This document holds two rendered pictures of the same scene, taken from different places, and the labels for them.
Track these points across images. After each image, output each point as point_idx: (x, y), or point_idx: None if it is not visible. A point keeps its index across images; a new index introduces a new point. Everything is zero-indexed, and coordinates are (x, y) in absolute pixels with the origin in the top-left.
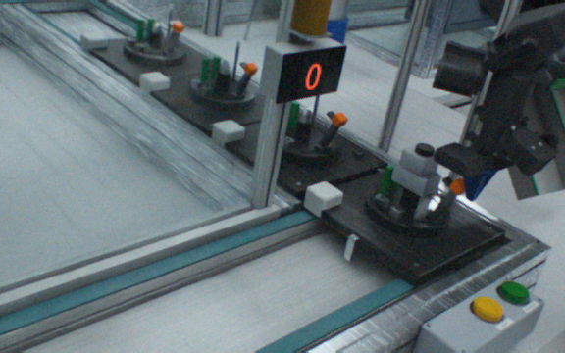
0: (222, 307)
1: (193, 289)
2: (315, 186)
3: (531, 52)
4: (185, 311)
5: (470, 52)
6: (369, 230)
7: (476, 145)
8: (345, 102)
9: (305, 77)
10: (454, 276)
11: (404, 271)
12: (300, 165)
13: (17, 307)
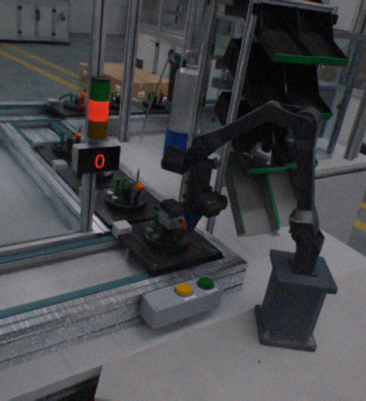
0: (44, 279)
1: (33, 270)
2: (117, 222)
3: (201, 151)
4: (23, 279)
5: (178, 150)
6: (139, 247)
7: (186, 200)
8: None
9: (94, 161)
10: (176, 272)
11: (147, 268)
12: (120, 211)
13: None
